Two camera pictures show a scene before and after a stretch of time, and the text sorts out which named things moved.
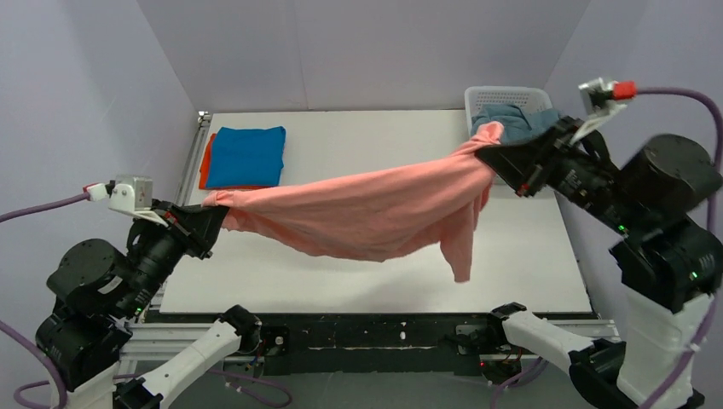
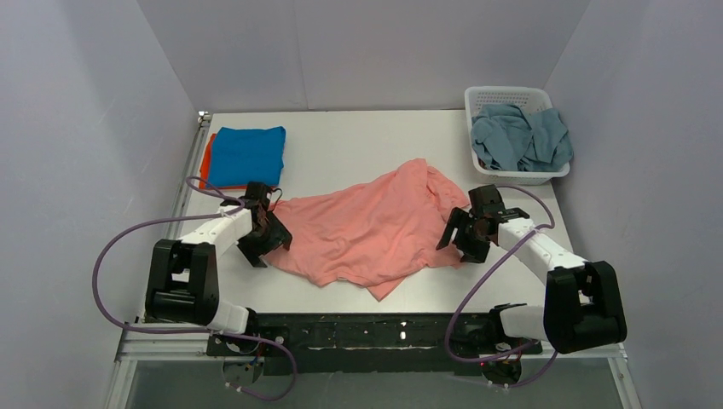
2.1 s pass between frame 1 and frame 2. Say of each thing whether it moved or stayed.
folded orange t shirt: stayed
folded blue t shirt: stayed
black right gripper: moved
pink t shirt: moved
